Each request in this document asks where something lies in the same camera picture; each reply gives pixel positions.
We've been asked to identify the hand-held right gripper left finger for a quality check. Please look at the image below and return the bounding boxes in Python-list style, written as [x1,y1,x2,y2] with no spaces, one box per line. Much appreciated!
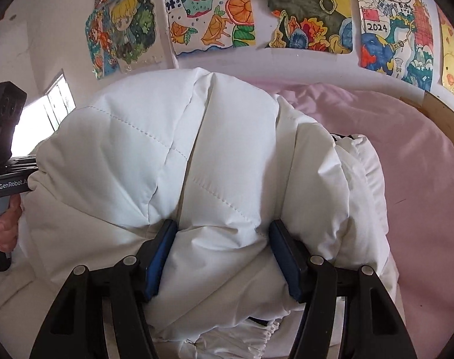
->
[29,219,179,359]

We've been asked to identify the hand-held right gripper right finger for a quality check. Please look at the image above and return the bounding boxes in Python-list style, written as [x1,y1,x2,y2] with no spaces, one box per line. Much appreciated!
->
[268,220,407,359]

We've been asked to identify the white puffer jacket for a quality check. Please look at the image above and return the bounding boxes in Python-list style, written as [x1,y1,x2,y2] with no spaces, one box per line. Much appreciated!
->
[16,66,400,359]

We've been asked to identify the person's left hand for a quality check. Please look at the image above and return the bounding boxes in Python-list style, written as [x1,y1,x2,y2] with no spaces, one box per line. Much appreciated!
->
[0,194,23,250]

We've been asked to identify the window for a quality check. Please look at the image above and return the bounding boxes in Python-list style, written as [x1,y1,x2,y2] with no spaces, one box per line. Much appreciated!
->
[10,69,77,158]

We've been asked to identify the mermaid sea drawing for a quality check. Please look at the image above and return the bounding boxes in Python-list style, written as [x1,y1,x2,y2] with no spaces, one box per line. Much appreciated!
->
[85,7,122,80]

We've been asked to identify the pink bed sheet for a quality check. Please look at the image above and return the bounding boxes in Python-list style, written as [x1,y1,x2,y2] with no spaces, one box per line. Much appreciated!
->
[245,78,454,359]

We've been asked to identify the blond character drawing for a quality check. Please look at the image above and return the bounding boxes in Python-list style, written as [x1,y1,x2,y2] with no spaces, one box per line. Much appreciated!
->
[108,0,157,66]

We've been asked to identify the orange fruit juice drawing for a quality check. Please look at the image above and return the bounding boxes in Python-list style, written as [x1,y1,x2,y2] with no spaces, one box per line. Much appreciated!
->
[162,0,256,57]

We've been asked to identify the green hill landscape drawing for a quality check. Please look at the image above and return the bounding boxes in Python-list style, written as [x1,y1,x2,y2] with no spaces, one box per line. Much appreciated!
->
[245,0,354,54]

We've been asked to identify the pagoda and dragon drawing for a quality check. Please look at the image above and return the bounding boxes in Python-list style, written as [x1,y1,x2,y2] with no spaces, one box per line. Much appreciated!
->
[351,0,435,91]

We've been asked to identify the yellow bears and chicks drawing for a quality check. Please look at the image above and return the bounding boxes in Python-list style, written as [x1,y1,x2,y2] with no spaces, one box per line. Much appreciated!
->
[434,5,454,102]

